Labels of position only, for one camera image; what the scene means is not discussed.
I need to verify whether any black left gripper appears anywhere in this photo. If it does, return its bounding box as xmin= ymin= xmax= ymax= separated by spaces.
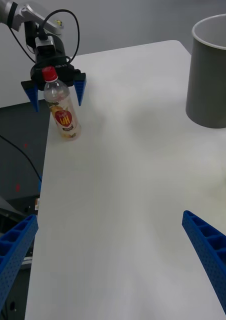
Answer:
xmin=20 ymin=53 xmax=87 ymax=113

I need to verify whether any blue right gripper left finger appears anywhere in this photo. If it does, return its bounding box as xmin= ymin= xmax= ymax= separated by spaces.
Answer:
xmin=0 ymin=214 xmax=39 ymax=320

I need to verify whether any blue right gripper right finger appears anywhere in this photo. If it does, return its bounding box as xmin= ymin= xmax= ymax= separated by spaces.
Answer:
xmin=181 ymin=210 xmax=226 ymax=320

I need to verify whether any clear bottle with red cap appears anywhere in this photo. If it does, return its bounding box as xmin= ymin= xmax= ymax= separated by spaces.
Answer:
xmin=41 ymin=66 xmax=82 ymax=142

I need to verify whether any grey plastic bin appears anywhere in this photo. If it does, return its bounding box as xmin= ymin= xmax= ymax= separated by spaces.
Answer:
xmin=185 ymin=12 xmax=226 ymax=129

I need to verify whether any black floor cable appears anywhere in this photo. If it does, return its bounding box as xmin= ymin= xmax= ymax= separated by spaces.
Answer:
xmin=0 ymin=129 xmax=43 ymax=184

